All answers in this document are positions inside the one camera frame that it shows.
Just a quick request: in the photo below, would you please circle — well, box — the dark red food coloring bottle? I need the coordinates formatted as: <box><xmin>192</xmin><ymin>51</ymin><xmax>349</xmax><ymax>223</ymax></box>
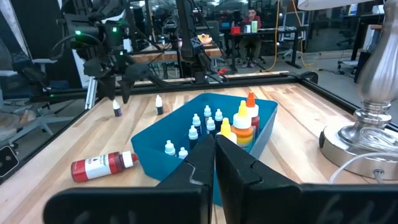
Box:
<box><xmin>70</xmin><ymin>151</ymin><xmax>139</xmax><ymax>184</ymax></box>

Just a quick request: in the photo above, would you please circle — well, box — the person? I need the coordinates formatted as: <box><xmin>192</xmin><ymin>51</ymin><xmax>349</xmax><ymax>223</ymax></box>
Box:
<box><xmin>238</xmin><ymin>6</ymin><xmax>265</xmax><ymax>68</ymax></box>

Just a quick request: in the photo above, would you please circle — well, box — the grey desk monitor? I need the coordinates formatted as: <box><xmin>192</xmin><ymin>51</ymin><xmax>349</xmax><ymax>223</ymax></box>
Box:
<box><xmin>284</xmin><ymin>11</ymin><xmax>307</xmax><ymax>29</ymax></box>

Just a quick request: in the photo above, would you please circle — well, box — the silver aluminium bracket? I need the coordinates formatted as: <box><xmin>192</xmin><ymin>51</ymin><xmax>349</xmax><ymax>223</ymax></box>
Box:
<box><xmin>84</xmin><ymin>76</ymin><xmax>98</xmax><ymax>110</ymax></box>

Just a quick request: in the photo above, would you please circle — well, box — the black office desk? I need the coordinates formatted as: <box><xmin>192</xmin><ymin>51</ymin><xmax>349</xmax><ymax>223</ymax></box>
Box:
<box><xmin>228</xmin><ymin>26</ymin><xmax>308</xmax><ymax>71</ymax></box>

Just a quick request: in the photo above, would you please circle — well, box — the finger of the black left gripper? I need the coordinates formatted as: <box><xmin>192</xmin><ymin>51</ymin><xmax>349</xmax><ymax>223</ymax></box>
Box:
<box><xmin>98</xmin><ymin>76</ymin><xmax>117</xmax><ymax>101</ymax></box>
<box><xmin>119</xmin><ymin>79</ymin><xmax>136</xmax><ymax>105</ymax></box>

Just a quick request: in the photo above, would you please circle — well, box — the black table-level camera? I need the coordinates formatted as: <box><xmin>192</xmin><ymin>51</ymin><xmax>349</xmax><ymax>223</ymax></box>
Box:
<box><xmin>0</xmin><ymin>145</ymin><xmax>20</xmax><ymax>179</ymax></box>

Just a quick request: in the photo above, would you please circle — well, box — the yellow hanging cable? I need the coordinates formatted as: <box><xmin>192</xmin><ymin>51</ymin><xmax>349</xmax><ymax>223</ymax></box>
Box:
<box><xmin>261</xmin><ymin>0</ymin><xmax>280</xmax><ymax>73</ymax></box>
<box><xmin>290</xmin><ymin>0</ymin><xmax>324</xmax><ymax>71</ymax></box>

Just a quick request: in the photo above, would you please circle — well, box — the orange-red food coloring bottle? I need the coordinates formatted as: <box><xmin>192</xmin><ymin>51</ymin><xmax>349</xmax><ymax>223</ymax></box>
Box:
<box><xmin>245</xmin><ymin>91</ymin><xmax>261</xmax><ymax>139</ymax></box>

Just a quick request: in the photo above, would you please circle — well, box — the small orange object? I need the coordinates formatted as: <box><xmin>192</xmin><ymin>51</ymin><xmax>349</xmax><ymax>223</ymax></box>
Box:
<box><xmin>197</xmin><ymin>33</ymin><xmax>213</xmax><ymax>45</ymax></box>

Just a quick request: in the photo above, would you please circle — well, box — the blue plastic tray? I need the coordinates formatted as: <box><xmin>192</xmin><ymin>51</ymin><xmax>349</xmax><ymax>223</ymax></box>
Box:
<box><xmin>130</xmin><ymin>92</ymin><xmax>279</xmax><ymax>206</ymax></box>

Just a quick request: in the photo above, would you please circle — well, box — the white round cap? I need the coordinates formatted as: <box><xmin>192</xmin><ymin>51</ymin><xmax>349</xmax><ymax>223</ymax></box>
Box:
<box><xmin>214</xmin><ymin>108</ymin><xmax>224</xmax><ymax>131</ymax></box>

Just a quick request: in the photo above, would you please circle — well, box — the yellow food coloring bottle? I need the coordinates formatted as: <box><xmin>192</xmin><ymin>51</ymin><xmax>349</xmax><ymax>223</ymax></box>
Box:
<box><xmin>216</xmin><ymin>117</ymin><xmax>238</xmax><ymax>146</ymax></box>
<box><xmin>230</xmin><ymin>99</ymin><xmax>255</xmax><ymax>152</ymax></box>

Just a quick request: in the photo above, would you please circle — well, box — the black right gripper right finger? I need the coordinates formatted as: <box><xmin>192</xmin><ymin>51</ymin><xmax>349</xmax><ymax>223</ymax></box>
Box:
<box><xmin>215</xmin><ymin>134</ymin><xmax>301</xmax><ymax>224</ymax></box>

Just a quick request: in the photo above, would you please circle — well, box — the white shade silver table lamp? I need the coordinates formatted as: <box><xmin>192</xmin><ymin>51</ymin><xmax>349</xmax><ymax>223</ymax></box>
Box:
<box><xmin>297</xmin><ymin>0</ymin><xmax>398</xmax><ymax>181</ymax></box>

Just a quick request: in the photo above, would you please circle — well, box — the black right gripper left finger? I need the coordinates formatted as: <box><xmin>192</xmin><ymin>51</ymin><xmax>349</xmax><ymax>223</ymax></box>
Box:
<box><xmin>157</xmin><ymin>134</ymin><xmax>216</xmax><ymax>224</ymax></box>

